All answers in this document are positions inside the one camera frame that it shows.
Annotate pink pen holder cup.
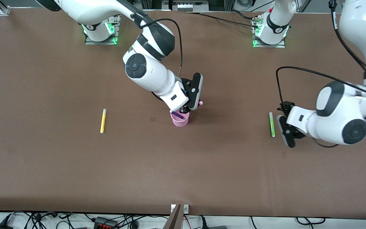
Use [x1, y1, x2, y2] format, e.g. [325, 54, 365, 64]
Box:
[170, 111, 190, 127]

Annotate black floor cable loop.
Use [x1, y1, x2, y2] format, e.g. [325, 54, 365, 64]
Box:
[250, 216, 327, 229]

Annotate grey electrical box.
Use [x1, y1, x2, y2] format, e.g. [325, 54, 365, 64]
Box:
[162, 0, 209, 12]

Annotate black power strip red switches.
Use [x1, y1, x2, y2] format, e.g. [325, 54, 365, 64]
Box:
[93, 216, 119, 229]

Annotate yellow pen with white cap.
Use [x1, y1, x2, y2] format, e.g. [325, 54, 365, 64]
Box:
[100, 109, 107, 134]

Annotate green pen with white cap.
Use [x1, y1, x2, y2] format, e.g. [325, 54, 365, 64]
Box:
[268, 112, 276, 138]

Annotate grey stand post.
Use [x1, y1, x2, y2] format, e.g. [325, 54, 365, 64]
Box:
[163, 205, 184, 229]

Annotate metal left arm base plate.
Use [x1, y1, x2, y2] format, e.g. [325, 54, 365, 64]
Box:
[252, 13, 287, 48]

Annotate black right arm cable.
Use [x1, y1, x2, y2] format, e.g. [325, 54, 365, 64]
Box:
[151, 18, 184, 77]

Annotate black floor cable tangle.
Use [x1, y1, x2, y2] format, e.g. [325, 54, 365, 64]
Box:
[0, 211, 171, 229]

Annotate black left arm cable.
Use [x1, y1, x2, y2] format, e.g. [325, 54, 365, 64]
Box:
[276, 0, 366, 110]

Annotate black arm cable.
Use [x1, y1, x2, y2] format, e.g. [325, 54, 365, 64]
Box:
[276, 0, 366, 110]
[151, 18, 184, 77]

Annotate black table cable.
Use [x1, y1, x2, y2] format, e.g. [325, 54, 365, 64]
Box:
[186, 10, 260, 28]

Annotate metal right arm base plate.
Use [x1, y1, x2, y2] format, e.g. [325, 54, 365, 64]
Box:
[84, 15, 120, 45]

